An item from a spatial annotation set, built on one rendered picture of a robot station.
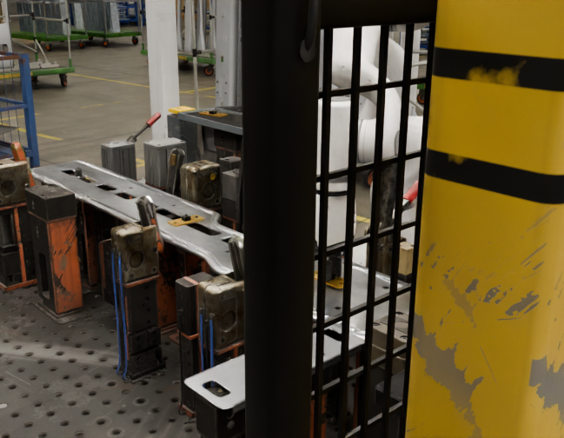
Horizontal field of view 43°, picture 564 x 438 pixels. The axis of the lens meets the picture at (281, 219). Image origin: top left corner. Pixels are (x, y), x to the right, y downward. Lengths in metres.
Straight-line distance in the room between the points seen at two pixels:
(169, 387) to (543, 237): 1.26
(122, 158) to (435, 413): 1.79
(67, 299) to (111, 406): 0.46
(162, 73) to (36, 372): 3.87
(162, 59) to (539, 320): 4.99
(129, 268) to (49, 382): 0.32
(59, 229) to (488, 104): 1.53
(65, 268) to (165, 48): 3.61
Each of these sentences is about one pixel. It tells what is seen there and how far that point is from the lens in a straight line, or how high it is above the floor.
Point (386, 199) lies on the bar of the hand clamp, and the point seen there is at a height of 1.14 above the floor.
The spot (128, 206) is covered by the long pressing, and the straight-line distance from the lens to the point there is 1.83.
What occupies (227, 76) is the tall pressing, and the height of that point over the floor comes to 0.71.
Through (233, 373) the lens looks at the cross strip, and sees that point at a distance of 1.08.
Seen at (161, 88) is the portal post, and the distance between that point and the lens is 5.41.
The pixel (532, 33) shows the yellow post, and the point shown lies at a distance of 0.44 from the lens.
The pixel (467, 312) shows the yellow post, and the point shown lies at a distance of 0.50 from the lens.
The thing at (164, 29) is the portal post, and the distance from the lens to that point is 5.37.
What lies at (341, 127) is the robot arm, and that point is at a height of 1.30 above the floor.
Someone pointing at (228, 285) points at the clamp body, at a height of 1.04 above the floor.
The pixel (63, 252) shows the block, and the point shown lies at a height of 0.88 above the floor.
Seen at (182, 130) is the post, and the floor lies 1.10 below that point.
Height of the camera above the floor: 1.55
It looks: 19 degrees down
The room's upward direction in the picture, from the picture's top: straight up
